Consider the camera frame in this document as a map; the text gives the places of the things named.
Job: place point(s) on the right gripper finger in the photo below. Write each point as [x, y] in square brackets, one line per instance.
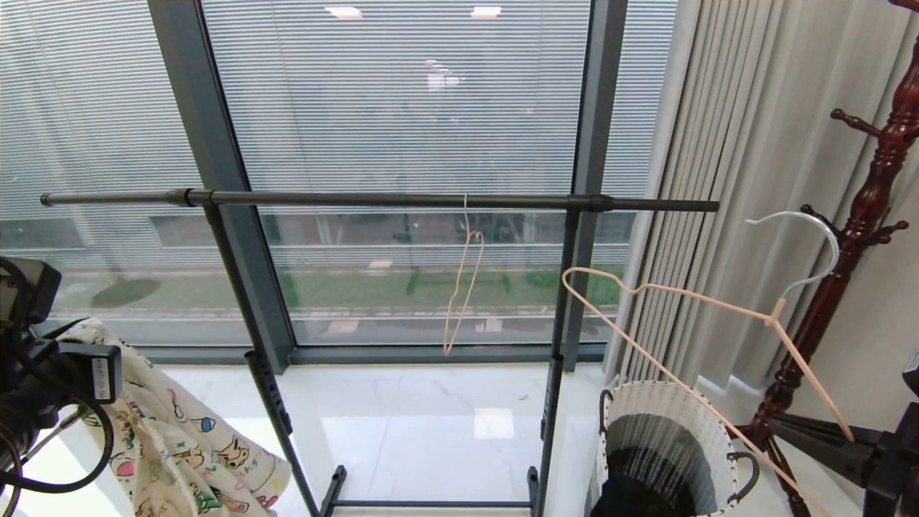
[854, 467]
[833, 429]

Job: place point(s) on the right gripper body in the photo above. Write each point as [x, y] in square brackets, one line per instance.
[897, 474]

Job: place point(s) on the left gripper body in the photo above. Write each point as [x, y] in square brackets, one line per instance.
[72, 373]

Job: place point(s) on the cream printed garment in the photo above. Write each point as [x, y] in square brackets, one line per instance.
[172, 445]

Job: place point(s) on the pink clothes hanger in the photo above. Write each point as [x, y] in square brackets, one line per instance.
[718, 305]
[468, 287]

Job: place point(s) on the white laundry basket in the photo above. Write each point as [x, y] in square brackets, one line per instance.
[675, 409]

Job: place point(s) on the black clothes rack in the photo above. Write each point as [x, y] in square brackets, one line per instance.
[431, 200]

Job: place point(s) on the black garment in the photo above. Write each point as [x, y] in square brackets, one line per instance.
[639, 495]

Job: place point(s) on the dark wooden coat stand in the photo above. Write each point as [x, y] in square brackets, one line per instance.
[872, 194]

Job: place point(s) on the beige curtain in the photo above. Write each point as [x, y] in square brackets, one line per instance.
[732, 143]

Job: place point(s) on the window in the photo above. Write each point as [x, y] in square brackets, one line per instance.
[359, 108]

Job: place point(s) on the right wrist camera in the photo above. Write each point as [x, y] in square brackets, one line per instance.
[913, 373]

